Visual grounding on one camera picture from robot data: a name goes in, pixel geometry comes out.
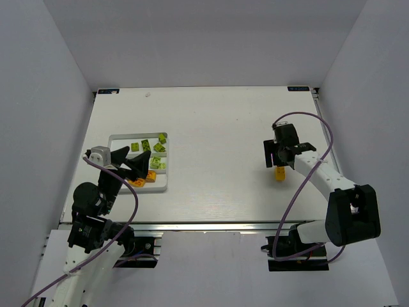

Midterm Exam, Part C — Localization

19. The pale green small lego brick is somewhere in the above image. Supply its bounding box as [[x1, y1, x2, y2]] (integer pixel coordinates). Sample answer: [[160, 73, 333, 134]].
[[150, 161, 160, 169]]

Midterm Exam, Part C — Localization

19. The orange upside-down lego brick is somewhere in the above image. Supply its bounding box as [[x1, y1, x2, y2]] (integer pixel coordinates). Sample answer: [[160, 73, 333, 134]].
[[145, 170, 157, 183]]

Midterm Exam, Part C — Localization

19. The yellow long lego brick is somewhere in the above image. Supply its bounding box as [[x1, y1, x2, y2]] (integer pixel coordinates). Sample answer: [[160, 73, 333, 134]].
[[127, 178, 146, 187]]

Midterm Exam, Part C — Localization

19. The lime green long lego brick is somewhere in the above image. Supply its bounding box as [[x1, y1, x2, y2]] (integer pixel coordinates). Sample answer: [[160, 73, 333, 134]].
[[141, 139, 151, 152]]

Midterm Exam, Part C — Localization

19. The lime green upside-down square lego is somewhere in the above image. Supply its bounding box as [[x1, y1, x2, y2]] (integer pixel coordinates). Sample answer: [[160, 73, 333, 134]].
[[130, 142, 139, 152]]

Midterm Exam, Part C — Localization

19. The yellow curved lego brick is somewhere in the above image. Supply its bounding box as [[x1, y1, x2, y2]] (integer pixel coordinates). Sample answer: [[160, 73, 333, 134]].
[[275, 166, 286, 182]]

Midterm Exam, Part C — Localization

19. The lime green curved studded lego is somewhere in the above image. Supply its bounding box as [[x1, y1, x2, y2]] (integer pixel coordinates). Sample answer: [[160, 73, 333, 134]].
[[153, 143, 166, 152]]

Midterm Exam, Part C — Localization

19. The lime green small lego brick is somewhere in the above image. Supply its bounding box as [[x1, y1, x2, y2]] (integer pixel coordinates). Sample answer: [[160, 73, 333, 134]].
[[158, 133, 167, 144]]

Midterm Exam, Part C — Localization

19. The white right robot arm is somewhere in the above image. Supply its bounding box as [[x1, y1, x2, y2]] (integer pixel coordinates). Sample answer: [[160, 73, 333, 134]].
[[264, 122, 381, 257]]

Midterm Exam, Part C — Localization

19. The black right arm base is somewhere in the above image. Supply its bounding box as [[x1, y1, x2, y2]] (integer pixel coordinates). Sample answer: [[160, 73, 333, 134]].
[[260, 236, 329, 272]]

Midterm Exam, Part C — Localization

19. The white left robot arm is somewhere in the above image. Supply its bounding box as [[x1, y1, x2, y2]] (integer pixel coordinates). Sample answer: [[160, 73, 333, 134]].
[[51, 146, 154, 306]]

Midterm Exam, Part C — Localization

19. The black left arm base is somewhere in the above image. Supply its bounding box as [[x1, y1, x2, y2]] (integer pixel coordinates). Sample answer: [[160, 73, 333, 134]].
[[115, 236, 162, 269]]

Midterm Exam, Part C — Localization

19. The white sorting tray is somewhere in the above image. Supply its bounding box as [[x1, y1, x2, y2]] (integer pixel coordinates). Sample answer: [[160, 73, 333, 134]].
[[108, 132, 169, 193]]

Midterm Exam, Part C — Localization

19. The blue label sticker right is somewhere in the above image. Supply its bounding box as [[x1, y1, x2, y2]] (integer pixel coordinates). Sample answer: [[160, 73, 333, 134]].
[[287, 86, 310, 91]]

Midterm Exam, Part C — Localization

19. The blue label sticker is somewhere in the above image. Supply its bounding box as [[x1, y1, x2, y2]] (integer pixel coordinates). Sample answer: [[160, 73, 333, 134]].
[[287, 86, 310, 91], [97, 89, 120, 95]]

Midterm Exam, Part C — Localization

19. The blue label sticker left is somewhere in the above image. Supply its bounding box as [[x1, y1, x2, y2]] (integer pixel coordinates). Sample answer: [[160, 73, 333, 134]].
[[97, 89, 120, 95]]

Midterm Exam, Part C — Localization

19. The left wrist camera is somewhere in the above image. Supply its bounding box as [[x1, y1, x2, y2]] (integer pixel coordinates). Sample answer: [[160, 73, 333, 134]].
[[82, 146, 111, 167]]

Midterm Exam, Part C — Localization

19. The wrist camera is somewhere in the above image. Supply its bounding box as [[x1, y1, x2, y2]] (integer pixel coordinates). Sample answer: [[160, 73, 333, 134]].
[[272, 121, 288, 129], [82, 146, 111, 167]]

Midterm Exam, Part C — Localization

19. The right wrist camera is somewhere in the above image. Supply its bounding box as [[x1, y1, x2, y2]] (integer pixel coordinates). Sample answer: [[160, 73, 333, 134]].
[[272, 121, 288, 129]]

